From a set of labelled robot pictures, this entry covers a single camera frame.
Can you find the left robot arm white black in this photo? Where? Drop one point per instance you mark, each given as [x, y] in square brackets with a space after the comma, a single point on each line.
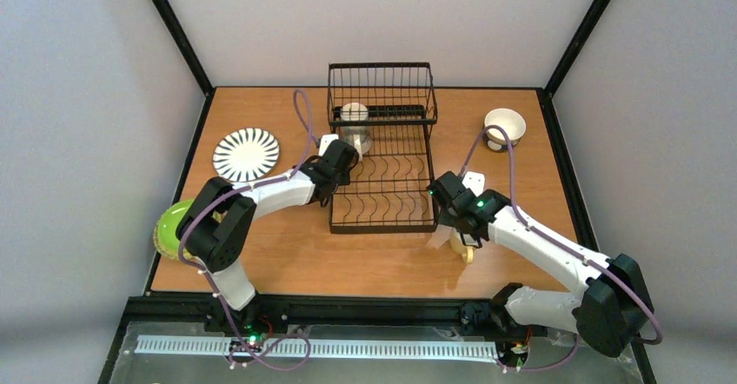
[214, 228]

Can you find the white blue striped plate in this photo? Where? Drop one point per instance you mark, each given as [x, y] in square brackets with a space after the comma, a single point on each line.
[246, 155]

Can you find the black corner frame post right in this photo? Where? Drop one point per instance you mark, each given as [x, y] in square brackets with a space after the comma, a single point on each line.
[586, 27]

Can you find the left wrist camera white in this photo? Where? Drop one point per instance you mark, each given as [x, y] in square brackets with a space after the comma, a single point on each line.
[329, 146]

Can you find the black corner frame post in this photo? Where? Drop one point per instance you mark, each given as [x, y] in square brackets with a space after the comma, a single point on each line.
[182, 42]
[586, 27]

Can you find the white mug coral pattern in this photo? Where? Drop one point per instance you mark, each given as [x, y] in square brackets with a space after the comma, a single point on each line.
[356, 136]

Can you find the yellow mug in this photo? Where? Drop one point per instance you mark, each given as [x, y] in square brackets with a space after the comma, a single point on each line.
[464, 245]

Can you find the white slotted cable duct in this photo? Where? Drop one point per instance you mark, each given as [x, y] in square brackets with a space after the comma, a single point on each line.
[322, 348]

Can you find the white bowl dark outside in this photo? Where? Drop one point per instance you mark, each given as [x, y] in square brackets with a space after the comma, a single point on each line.
[508, 124]

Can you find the black wire dish rack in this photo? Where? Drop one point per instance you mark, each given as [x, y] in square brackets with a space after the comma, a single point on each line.
[388, 192]

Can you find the black front frame rail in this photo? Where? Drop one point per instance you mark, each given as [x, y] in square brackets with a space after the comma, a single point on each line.
[280, 312]

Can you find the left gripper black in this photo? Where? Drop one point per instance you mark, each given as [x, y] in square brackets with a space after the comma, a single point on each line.
[325, 184]

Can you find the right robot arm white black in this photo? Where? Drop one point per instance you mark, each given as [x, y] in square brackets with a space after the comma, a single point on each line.
[605, 301]

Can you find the black corner frame post left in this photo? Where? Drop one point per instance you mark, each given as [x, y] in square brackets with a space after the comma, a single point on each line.
[182, 42]

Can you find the green plate woven rim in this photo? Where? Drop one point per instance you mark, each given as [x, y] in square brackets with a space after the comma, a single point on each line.
[164, 233]

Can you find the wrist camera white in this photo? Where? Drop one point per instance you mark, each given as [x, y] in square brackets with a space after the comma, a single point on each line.
[474, 181]
[329, 146]

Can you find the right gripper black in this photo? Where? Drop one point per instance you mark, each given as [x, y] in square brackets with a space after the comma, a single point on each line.
[468, 229]

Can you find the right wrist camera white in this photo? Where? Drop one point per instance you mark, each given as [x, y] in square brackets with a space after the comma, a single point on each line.
[474, 181]

